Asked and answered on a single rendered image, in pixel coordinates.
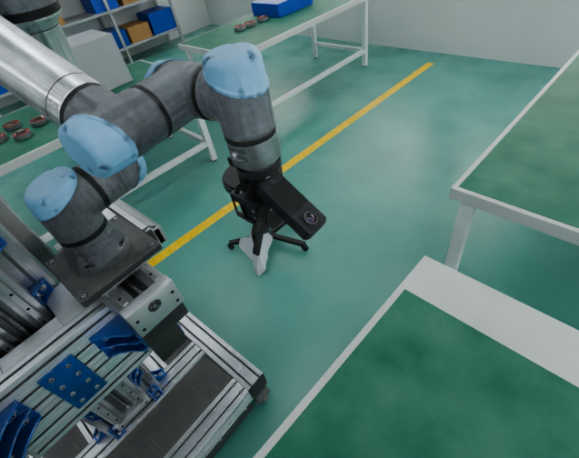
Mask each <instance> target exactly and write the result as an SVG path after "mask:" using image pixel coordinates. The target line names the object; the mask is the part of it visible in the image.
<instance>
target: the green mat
mask: <svg viewBox="0 0 579 458"><path fill-rule="evenodd" d="M265 458H579V387H577V386H575V385H573V384H572V383H569V382H567V381H566V380H565V379H563V378H561V377H560V376H558V375H556V374H554V373H552V372H550V371H548V370H547V369H545V368H543V367H542V366H540V365H539V364H537V363H534V362H533V361H531V360H529V359H527V358H526V357H524V356H522V355H520V354H519V353H517V352H515V351H514V350H512V349H510V348H508V347H506V346H505V345H503V344H501V343H499V342H497V341H496V340H494V339H493V338H491V337H489V336H487V335H486V334H483V333H481V332H480V331H478V330H476V329H474V328H473V327H472V326H470V325H468V324H466V323H464V322H462V321H460V320H459V319H457V318H455V317H453V316H452V315H450V314H448V313H447V312H445V311H443V310H441V309H440V308H438V307H436V306H434V305H432V304H430V303H428V302H427V301H426V300H424V299H422V298H420V297H419V296H417V295H415V294H413V293H411V292H409V291H407V290H406V289H404V290H403V292H402V293H401V294H400V295H399V296H398V298H397V299H396V300H395V301H394V303H393V304H392V305H391V306H390V307H389V309H388V310H387V311H386V312H385V313H384V315H383V316H382V317H381V318H380V320H379V321H378V322H377V323H376V324H375V326H374V327H373V328H372V329H371V331H370V332H369V333H368V334H367V335H366V337H365V338H364V339H363V340H362V342H361V343H359V344H358V345H357V347H356V348H355V349H354V350H353V352H352V353H351V354H350V355H349V356H348V358H347V359H346V360H345V361H344V363H343V364H342V365H341V366H340V367H339V369H338V370H337V371H336V372H335V373H334V375H333V376H332V377H331V378H330V380H329V381H328V382H327V383H326V384H325V386H324V387H323V388H322V389H321V391H320V392H319V393H318V394H317V395H316V397H315V398H314V399H313V400H312V402H310V403H309V404H308V405H307V407H306V408H305V409H304V410H303V412H302V413H301V414H300V415H299V416H298V418H297V419H296V420H295V421H294V423H293V424H292V425H291V426H290V427H289V429H288V430H287V431H286V432H285V434H284V435H283V436H282V437H281V438H280V440H279V441H278V442H277V443H276V444H275V446H274V447H273V448H272V449H271V451H270V452H269V453H268V454H267V455H266V457H265Z"/></svg>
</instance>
